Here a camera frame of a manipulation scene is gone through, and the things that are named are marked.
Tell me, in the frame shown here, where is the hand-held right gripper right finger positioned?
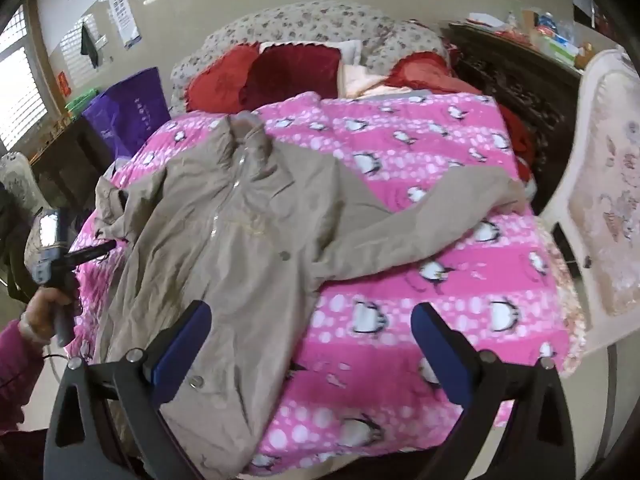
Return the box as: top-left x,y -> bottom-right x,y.
410,302 -> 577,480

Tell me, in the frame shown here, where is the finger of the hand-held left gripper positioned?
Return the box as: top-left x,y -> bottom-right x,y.
70,239 -> 117,267

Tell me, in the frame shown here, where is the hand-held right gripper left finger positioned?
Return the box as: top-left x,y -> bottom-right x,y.
44,301 -> 213,480

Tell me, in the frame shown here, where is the beige jacket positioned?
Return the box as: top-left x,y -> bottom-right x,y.
92,110 -> 528,480

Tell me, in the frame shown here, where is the person's left forearm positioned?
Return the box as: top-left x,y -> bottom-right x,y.
0,319 -> 50,435

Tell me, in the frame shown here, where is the person's left hand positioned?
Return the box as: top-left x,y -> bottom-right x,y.
22,287 -> 76,345

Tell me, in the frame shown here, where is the floral upholstered chair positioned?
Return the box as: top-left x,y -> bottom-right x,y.
0,152 -> 52,212

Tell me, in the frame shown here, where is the dark wooden table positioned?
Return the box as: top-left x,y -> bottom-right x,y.
30,117 -> 117,217

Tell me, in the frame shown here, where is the purple shopping bag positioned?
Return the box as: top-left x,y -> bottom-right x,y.
82,67 -> 171,159

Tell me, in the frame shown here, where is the green bag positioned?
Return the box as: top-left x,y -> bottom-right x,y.
65,87 -> 104,121

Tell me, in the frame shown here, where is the pink penguin print blanket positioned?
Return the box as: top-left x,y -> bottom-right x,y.
65,91 -> 573,476

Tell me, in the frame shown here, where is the small window with blinds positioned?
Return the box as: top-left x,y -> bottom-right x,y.
60,12 -> 110,97

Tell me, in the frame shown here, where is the dark hanging cloth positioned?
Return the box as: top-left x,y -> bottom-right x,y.
80,24 -> 102,69

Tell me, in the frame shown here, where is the bright red cushion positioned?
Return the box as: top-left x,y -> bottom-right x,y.
184,42 -> 263,113

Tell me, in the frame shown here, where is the cream ornate chair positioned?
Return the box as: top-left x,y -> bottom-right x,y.
537,45 -> 640,357

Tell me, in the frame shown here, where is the grey cloth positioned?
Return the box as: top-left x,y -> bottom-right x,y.
369,87 -> 432,102

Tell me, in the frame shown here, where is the dark red velvet cushion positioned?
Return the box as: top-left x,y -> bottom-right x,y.
240,42 -> 343,111

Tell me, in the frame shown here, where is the dark carved wooden cabinet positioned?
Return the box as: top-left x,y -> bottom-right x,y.
442,22 -> 585,216

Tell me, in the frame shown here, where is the peach blanket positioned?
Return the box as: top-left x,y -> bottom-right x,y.
337,62 -> 398,99

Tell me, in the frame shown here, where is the red cloth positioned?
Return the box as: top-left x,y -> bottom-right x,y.
385,51 -> 536,181

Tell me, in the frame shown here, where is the white pillow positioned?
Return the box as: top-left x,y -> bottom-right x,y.
339,40 -> 365,67

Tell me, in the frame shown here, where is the floral sofa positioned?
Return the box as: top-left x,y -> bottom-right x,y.
170,2 -> 451,116

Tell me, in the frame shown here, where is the green tissue box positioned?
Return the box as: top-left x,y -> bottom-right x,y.
541,35 -> 579,67

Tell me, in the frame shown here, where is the white wall notice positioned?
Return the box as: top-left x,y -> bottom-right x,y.
107,0 -> 142,50

